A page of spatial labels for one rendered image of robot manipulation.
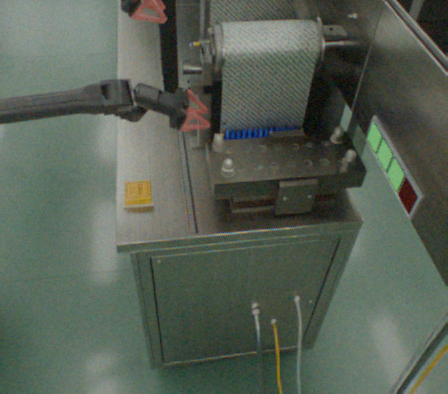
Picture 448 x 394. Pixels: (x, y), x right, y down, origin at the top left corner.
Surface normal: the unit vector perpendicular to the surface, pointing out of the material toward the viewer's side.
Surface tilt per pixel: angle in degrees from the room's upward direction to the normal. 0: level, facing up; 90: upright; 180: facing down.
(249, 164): 0
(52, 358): 0
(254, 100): 90
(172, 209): 0
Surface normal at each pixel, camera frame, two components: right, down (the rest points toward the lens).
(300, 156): 0.04, -0.70
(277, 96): 0.15, 0.71
